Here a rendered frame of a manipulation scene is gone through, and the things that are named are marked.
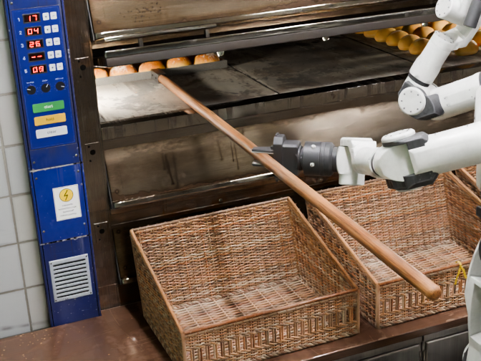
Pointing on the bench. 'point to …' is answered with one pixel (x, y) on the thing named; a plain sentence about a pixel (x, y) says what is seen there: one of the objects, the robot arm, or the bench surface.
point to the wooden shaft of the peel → (391, 258)
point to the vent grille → (70, 277)
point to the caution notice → (66, 202)
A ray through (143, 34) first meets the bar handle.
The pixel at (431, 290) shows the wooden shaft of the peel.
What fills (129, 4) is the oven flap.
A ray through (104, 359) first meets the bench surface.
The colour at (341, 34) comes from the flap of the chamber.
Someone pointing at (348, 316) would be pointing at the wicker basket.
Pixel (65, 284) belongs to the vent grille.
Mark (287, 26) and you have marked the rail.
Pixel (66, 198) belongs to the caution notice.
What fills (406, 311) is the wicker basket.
